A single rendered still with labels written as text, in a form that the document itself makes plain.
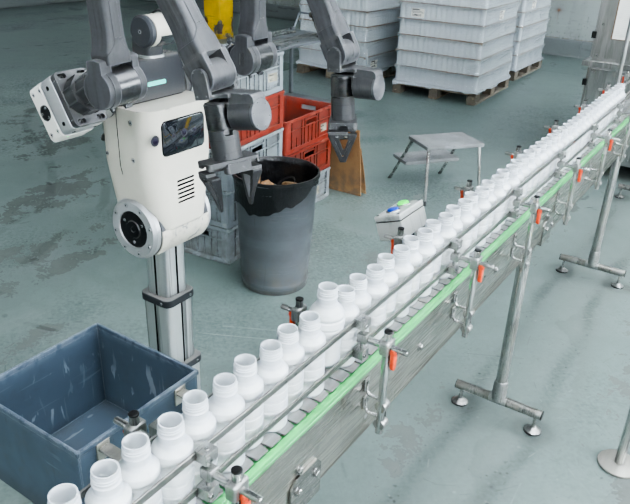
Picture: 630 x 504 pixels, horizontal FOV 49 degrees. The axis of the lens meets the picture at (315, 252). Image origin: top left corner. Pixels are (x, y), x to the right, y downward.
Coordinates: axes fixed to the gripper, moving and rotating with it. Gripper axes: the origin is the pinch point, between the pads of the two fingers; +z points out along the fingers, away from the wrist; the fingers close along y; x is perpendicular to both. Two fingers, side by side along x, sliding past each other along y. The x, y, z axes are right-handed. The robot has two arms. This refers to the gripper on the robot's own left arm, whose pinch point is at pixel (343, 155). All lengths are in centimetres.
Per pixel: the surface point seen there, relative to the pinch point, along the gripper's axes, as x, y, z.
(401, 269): -13.6, -27.8, 17.9
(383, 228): -10.3, 6.1, 21.7
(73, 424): 61, -39, 53
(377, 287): -8.3, -37.6, 17.5
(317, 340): 3, -58, 18
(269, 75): 49, 225, 17
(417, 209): -19.5, 12.2, 18.5
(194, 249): 95, 199, 111
